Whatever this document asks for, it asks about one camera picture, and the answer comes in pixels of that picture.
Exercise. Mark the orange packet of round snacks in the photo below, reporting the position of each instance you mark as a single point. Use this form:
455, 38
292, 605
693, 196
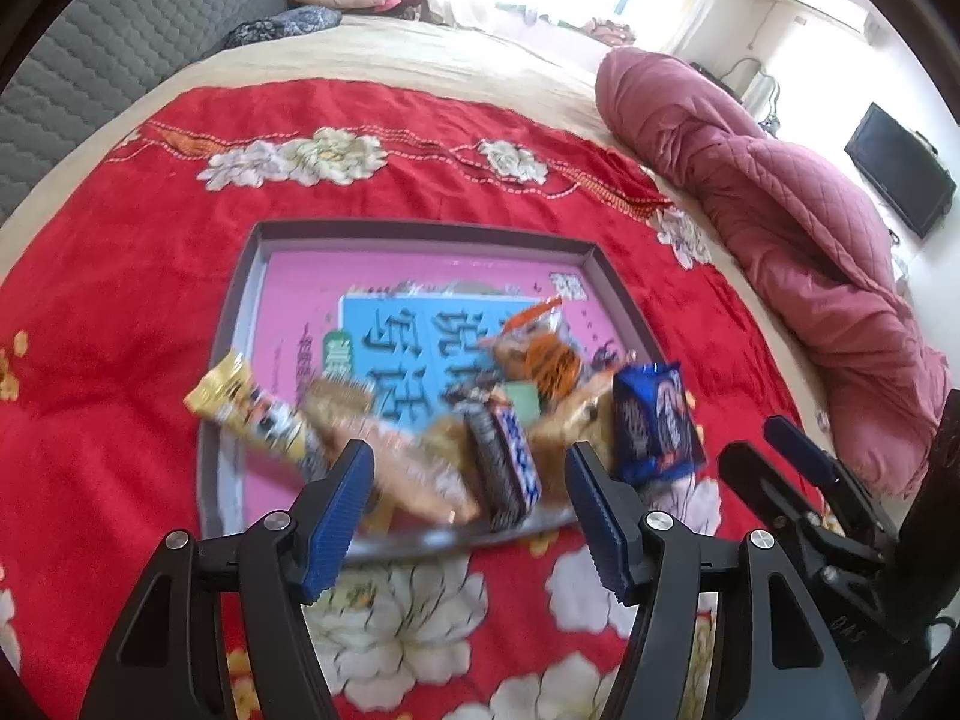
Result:
547, 356

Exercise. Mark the black chocolate bar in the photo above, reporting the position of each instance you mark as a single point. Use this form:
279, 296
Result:
502, 465

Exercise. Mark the pink book with blue label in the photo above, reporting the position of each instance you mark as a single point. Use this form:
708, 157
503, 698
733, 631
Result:
300, 300

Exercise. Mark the black flat television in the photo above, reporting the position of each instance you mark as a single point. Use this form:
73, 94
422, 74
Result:
900, 165

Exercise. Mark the pale green snack packet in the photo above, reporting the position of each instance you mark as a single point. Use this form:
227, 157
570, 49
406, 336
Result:
521, 401

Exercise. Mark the pile of colourful clothes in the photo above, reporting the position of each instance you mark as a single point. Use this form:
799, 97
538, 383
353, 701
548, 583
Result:
611, 30

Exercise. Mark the dark floral pillow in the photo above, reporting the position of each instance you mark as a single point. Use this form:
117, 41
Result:
285, 26

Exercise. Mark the red floral blanket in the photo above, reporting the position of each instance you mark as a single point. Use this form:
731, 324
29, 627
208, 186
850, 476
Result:
112, 315

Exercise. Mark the grey quilted headboard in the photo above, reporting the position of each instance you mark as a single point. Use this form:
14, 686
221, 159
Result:
112, 37

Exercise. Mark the shallow brown cardboard box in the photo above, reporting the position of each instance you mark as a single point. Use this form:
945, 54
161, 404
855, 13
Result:
240, 292

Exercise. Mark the clear pastry packet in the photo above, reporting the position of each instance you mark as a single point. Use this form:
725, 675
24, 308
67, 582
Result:
405, 465

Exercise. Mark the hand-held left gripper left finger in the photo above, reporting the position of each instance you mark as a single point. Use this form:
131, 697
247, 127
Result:
337, 525

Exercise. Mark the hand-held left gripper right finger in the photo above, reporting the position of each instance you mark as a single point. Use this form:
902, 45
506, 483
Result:
604, 525

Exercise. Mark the white air conditioner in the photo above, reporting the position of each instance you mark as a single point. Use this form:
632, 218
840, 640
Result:
825, 4

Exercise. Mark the blue cookie packet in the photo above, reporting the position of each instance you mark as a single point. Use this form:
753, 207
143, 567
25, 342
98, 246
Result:
656, 424

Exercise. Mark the metal kettle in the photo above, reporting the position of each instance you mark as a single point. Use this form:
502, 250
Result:
759, 97

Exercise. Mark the long yellow candy packet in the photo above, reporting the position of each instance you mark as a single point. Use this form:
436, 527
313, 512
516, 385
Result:
255, 412

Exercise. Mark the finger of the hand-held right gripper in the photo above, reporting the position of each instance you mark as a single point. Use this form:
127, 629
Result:
765, 484
799, 450

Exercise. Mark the pink quilted duvet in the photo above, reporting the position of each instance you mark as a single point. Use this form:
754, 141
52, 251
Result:
787, 240

